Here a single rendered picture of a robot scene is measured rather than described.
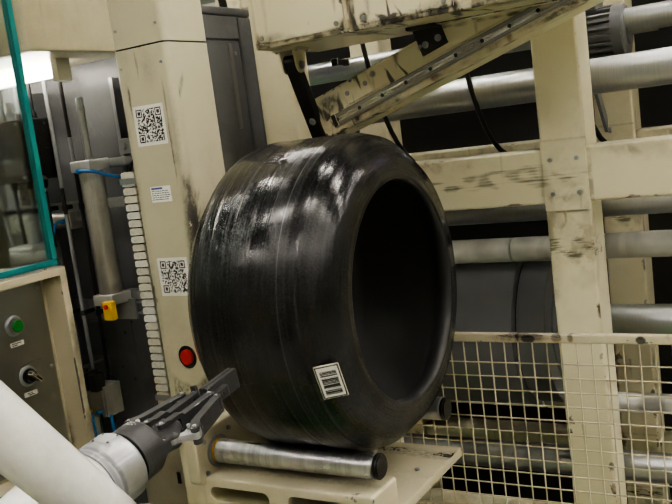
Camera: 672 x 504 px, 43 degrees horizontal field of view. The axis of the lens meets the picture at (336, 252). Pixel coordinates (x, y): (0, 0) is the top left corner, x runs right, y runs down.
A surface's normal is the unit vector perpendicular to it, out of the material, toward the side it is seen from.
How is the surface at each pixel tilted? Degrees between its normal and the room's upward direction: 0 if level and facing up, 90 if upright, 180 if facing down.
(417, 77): 90
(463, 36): 90
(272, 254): 67
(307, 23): 90
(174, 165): 90
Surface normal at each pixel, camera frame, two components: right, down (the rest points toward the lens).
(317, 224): 0.22, -0.32
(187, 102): 0.86, -0.04
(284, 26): -0.50, 0.18
